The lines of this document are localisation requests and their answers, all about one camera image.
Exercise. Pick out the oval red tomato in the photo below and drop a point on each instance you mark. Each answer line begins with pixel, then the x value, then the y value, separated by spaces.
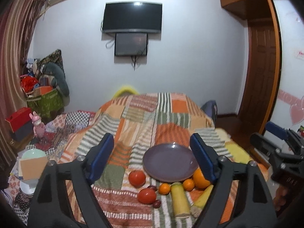
pixel 147 196

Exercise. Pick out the pink rabbit toy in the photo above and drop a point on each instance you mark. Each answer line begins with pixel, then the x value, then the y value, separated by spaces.
pixel 38 125

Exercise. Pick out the mint green bowl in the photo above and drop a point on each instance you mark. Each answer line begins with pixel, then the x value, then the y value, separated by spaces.
pixel 33 153

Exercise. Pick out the round red tomato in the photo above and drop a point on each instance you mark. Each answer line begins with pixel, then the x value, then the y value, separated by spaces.
pixel 137 178

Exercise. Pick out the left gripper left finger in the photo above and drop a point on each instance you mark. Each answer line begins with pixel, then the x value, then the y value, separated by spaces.
pixel 50 205

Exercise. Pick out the red box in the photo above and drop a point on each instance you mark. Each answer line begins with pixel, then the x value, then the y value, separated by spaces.
pixel 18 119

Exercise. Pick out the small tangerine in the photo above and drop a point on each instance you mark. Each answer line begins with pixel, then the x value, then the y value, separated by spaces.
pixel 164 189
pixel 188 185

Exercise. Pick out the striped red curtain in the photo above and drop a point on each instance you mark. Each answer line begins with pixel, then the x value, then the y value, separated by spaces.
pixel 18 22

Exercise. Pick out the large orange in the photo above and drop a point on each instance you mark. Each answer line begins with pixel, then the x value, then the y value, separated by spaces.
pixel 199 179

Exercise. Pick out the green storage bag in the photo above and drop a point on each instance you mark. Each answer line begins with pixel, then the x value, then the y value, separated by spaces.
pixel 48 105

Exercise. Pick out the brown wooden door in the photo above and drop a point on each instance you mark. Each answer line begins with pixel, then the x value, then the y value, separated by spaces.
pixel 260 74

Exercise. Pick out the purple backpack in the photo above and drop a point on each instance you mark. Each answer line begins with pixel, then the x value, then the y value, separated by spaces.
pixel 210 109

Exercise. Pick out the right hand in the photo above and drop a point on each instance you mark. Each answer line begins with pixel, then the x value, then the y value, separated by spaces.
pixel 280 197

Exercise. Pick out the grey plush toy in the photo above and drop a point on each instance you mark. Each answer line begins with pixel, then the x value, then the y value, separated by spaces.
pixel 59 82

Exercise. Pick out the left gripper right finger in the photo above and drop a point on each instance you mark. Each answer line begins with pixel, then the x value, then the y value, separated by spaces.
pixel 253 205

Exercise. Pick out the yellow corn cob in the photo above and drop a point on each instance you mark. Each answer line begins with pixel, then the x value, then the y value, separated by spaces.
pixel 180 202
pixel 202 199

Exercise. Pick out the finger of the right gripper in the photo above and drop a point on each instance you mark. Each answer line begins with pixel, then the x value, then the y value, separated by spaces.
pixel 276 130
pixel 262 144

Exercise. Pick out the yellow chair back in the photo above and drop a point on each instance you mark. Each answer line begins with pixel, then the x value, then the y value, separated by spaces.
pixel 125 91

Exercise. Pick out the small black monitor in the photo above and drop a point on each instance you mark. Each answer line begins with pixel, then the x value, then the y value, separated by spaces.
pixel 131 44

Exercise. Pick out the striped patchwork blanket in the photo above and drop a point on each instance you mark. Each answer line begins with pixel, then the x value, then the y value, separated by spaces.
pixel 137 123

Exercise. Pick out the wooden wardrobe cabinet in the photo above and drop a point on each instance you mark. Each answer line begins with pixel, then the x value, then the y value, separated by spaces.
pixel 247 0

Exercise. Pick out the purple ceramic plate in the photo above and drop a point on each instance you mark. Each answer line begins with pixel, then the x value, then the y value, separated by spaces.
pixel 169 162

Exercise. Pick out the wall mounted black television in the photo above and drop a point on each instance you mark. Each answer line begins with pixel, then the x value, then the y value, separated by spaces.
pixel 139 17

